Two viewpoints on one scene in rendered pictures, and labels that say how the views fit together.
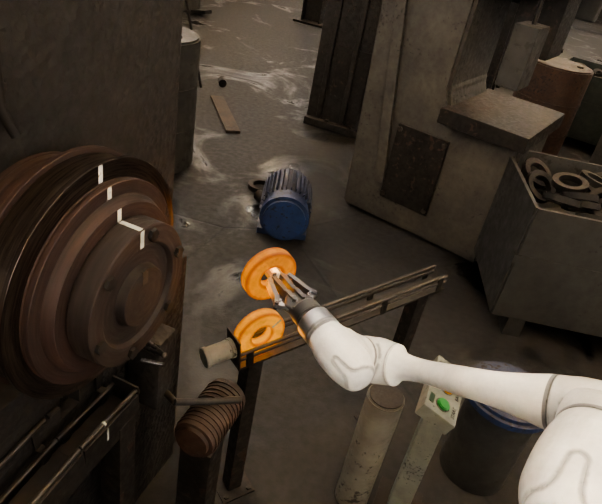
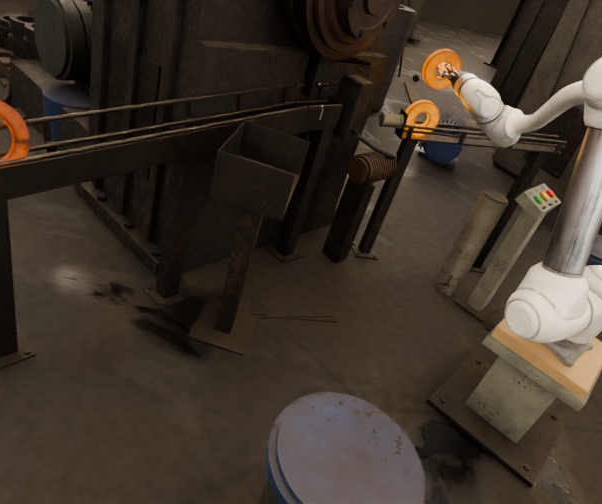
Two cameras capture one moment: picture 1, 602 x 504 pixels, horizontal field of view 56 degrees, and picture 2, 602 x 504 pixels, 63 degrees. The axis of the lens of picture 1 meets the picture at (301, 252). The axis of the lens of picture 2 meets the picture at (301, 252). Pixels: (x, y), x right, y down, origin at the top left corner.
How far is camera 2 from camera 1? 1.05 m
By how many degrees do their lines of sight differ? 15
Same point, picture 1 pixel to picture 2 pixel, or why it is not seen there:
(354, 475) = (453, 260)
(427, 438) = (517, 234)
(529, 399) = not seen: outside the picture
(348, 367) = (484, 95)
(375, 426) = (481, 215)
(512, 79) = not seen: outside the picture
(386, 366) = (508, 117)
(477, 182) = not seen: outside the picture
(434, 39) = not seen: outside the picture
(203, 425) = (369, 159)
